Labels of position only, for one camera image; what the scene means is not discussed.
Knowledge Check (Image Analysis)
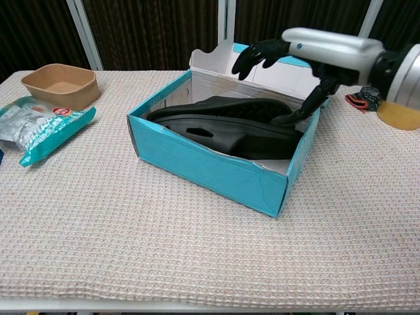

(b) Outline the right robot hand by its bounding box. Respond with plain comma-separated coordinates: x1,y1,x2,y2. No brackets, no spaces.
231,28,387,127

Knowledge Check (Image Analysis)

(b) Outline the turquoise cardboard shoe box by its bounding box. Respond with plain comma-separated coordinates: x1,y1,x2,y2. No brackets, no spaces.
126,41,332,219

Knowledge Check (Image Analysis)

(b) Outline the yellowish packing tape roll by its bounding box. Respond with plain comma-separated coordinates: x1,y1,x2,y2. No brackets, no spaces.
377,100,420,131

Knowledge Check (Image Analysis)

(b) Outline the beige waffle tablecloth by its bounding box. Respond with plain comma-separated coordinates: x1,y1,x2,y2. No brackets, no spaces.
0,70,420,311

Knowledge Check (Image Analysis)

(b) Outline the brown paper bowl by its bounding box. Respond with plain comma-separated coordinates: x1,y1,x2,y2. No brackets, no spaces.
21,64,101,112

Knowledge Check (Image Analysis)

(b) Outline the teal and silver snack bag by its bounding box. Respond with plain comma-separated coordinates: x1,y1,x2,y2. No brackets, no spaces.
0,96,97,168

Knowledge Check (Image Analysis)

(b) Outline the white frame post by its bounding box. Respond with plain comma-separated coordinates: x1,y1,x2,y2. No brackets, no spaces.
65,0,105,71
217,0,236,47
357,0,384,39

